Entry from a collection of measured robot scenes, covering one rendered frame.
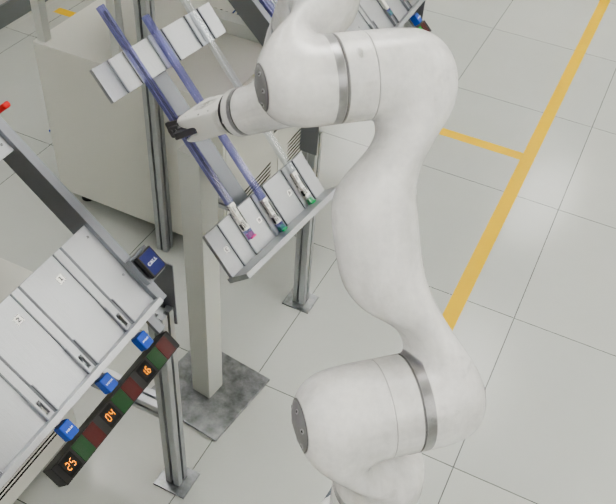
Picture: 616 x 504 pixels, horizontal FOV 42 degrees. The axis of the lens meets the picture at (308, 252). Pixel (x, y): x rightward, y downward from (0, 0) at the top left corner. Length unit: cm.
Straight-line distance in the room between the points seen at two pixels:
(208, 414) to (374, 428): 137
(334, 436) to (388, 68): 41
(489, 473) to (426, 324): 136
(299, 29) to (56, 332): 77
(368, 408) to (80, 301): 72
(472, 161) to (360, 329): 100
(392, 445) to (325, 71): 42
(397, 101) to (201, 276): 111
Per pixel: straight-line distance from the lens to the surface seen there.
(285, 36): 89
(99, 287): 152
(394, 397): 94
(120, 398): 150
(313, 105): 87
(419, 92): 91
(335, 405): 92
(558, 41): 416
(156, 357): 156
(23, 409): 142
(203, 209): 179
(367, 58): 89
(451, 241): 283
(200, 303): 201
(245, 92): 137
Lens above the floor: 186
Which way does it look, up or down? 44 degrees down
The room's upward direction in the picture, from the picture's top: 5 degrees clockwise
